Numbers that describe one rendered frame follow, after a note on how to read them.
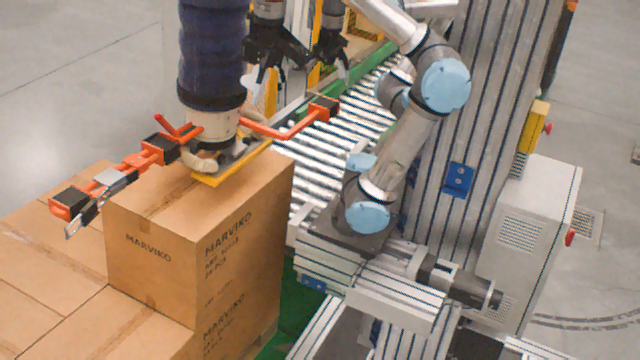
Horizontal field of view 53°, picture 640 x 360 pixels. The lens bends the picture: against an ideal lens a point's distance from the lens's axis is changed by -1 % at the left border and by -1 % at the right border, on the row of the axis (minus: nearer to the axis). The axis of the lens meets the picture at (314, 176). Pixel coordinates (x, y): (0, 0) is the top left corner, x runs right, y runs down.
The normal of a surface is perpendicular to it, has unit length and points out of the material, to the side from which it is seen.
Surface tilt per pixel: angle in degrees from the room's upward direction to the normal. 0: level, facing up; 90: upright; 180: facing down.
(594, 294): 0
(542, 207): 0
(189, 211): 0
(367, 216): 97
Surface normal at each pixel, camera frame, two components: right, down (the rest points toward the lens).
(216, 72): 0.33, 0.36
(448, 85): 0.06, 0.46
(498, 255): -0.43, 0.47
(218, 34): 0.26, 0.80
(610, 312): 0.11, -0.82
